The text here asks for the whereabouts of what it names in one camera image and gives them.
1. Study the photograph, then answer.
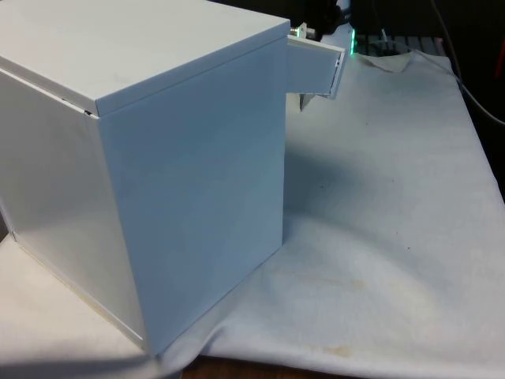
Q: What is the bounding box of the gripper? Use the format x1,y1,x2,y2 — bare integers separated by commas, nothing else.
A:
313,0,350,40

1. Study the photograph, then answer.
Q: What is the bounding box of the white drawer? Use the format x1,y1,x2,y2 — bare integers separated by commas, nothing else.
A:
284,33,348,100

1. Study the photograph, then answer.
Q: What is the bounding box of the white chest of drawers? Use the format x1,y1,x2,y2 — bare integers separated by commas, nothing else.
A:
0,0,291,353

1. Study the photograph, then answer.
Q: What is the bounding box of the grey cable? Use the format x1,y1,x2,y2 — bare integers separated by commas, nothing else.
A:
430,0,505,126

